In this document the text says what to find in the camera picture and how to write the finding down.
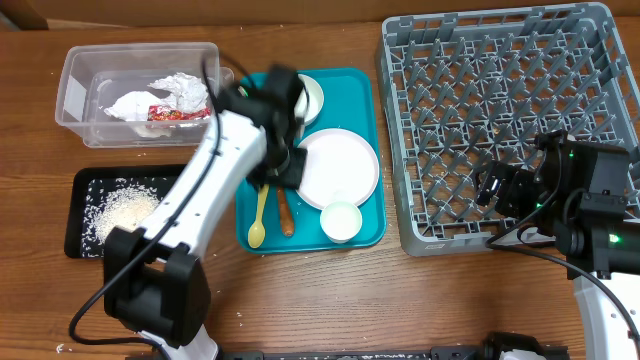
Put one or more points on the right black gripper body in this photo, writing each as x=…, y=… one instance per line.
x=516, y=197

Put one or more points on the teal serving tray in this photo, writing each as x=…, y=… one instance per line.
x=348, y=104

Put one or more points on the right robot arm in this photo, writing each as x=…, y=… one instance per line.
x=571, y=210

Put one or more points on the pale green bowl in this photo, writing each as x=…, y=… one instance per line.
x=310, y=101

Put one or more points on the clear plastic bin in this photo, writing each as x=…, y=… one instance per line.
x=94, y=77

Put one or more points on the yellow plastic spoon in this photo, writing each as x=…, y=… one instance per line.
x=257, y=231

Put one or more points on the white round plate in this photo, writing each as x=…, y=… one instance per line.
x=340, y=166

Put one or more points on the grey dishwasher rack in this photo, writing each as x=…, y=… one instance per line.
x=462, y=89

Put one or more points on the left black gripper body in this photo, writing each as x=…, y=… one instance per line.
x=284, y=168

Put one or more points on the white napkin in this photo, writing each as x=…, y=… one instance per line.
x=186, y=93

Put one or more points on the white rice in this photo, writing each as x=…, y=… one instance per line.
x=115, y=202

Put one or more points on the black waste tray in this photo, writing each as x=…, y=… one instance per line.
x=165, y=176

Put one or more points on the white paper cup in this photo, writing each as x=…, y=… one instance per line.
x=341, y=221

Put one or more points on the red snack wrapper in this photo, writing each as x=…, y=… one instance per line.
x=166, y=113

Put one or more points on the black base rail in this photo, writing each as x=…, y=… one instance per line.
x=497, y=345

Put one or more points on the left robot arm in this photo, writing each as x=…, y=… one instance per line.
x=154, y=281

